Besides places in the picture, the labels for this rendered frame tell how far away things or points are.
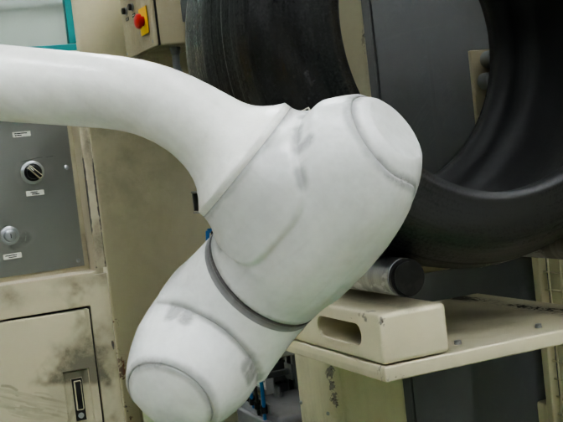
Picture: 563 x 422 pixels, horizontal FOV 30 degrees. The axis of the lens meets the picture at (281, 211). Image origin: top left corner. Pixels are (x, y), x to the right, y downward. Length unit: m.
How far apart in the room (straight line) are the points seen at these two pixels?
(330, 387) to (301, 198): 0.92
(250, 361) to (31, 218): 1.06
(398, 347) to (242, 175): 0.54
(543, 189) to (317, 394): 0.55
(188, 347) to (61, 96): 0.20
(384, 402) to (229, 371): 0.89
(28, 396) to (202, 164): 1.09
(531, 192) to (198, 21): 0.45
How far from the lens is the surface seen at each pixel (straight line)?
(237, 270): 0.76
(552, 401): 1.84
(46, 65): 0.78
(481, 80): 1.85
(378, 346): 1.21
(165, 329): 0.78
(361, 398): 1.63
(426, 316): 1.23
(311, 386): 1.66
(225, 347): 0.78
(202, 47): 1.29
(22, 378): 1.78
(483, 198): 1.23
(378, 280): 1.23
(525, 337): 1.31
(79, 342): 1.79
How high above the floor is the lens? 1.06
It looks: 3 degrees down
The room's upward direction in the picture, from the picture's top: 7 degrees counter-clockwise
